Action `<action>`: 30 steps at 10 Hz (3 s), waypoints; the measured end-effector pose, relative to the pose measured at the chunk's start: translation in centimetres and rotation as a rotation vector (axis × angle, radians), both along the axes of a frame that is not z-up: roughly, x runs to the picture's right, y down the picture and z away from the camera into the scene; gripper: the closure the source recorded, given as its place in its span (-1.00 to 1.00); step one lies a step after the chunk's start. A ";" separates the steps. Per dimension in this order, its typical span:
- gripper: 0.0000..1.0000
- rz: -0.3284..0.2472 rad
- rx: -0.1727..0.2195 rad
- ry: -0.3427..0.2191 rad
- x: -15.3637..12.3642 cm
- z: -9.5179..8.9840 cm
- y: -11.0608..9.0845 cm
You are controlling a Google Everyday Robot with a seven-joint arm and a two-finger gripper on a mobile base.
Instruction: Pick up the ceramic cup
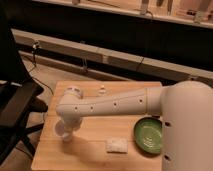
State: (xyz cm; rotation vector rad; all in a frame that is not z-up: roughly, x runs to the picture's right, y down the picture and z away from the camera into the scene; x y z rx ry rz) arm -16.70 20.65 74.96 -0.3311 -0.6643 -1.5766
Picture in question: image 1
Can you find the white folded cloth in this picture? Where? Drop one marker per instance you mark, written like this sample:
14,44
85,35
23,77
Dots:
116,145

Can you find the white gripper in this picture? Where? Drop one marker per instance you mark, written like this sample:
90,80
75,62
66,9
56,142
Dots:
65,130

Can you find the green ceramic bowl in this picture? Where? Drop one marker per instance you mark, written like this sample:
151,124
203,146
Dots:
148,135

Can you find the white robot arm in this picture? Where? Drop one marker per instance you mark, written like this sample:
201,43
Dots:
186,109

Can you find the black office chair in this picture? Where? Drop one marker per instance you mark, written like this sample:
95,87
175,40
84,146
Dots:
18,95

